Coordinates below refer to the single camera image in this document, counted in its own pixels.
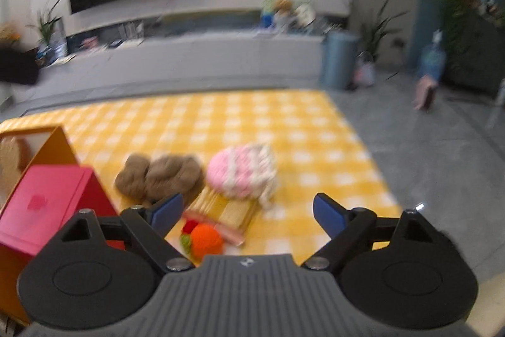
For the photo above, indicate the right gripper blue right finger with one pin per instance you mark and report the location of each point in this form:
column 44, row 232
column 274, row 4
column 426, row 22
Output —
column 330, row 215

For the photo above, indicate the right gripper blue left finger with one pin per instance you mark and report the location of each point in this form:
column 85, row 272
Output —
column 164, row 214

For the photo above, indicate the brown fluffy knot cushion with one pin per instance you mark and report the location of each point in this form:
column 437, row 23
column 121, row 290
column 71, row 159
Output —
column 146, row 180

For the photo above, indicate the orange crochet fruit toy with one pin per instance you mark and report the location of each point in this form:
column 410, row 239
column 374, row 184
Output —
column 200, row 239

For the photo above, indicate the yellow woven placemat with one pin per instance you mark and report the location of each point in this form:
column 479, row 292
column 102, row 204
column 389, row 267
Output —
column 229, row 216

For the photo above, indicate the pink white crochet pouch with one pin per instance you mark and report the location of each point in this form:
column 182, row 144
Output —
column 244, row 171

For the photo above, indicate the yellow white checkered cloth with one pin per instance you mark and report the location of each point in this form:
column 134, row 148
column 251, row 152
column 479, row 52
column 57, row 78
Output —
column 313, row 147

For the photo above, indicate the pink box lid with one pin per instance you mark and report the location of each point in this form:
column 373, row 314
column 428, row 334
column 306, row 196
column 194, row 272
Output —
column 45, row 199

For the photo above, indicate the orange cardboard storage box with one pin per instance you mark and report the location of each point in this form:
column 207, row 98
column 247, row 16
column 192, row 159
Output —
column 49, row 146

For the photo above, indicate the pink woven handbag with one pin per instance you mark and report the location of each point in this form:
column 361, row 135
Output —
column 364, row 74

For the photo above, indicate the white marble tv console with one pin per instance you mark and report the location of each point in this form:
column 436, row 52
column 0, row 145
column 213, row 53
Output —
column 194, row 56

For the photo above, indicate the blue-grey pedal trash bin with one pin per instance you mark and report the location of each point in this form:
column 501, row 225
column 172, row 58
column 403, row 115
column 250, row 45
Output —
column 340, row 49

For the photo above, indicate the blue water jug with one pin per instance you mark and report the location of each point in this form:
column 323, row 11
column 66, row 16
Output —
column 433, row 58

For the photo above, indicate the green potted floor plant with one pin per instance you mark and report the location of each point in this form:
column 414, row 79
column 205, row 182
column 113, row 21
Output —
column 374, row 28

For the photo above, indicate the green plant in glass vase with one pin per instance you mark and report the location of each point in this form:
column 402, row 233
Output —
column 52, row 39

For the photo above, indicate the teddy bear bouquet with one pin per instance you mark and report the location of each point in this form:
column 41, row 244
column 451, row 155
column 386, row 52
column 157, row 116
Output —
column 287, row 15

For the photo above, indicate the dark side cabinet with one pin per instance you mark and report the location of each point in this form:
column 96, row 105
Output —
column 475, row 60

